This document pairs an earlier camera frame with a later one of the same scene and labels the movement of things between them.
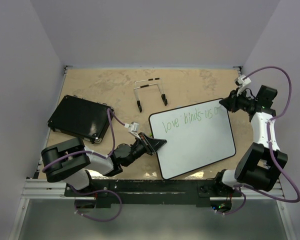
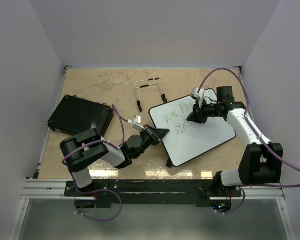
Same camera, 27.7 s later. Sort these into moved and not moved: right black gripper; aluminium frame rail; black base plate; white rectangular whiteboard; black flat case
Moved: white rectangular whiteboard; right black gripper
Not moved: black base plate; black flat case; aluminium frame rail
